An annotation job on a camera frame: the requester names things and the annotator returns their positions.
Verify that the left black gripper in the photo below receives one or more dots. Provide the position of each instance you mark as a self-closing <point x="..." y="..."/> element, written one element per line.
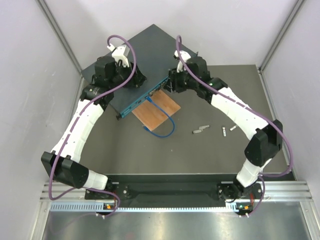
<point x="137" y="80"/>

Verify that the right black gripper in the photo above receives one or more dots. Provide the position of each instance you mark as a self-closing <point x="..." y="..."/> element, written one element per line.
<point x="173" y="81"/>

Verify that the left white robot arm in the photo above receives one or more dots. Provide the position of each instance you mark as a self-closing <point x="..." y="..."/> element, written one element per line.
<point x="62" y="163"/>

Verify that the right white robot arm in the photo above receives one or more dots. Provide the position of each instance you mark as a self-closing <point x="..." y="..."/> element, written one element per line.
<point x="264" y="138"/>

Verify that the wooden board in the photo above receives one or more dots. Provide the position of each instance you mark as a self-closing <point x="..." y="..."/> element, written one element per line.
<point x="150" y="115"/>

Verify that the silver transceiver module lower left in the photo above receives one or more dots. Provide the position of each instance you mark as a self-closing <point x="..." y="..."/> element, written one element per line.
<point x="197" y="131"/>

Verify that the silver transceiver module upper left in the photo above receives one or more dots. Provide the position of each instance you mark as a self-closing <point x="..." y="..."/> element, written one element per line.
<point x="203" y="127"/>

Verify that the silver transceiver module middle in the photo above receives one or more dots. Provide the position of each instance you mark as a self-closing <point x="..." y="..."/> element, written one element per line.
<point x="224" y="132"/>

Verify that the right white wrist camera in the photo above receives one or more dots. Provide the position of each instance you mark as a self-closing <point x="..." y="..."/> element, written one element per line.
<point x="182" y="57"/>

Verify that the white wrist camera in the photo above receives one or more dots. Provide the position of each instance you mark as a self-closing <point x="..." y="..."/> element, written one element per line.
<point x="182" y="57"/>
<point x="120" y="54"/>

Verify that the dark blue network switch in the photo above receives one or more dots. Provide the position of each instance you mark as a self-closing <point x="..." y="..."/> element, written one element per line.
<point x="153" y="50"/>

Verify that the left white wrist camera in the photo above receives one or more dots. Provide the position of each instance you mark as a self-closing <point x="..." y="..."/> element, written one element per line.
<point x="120" y="54"/>

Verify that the aluminium frame rail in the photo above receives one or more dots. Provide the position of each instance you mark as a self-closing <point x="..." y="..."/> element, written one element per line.
<point x="281" y="191"/>

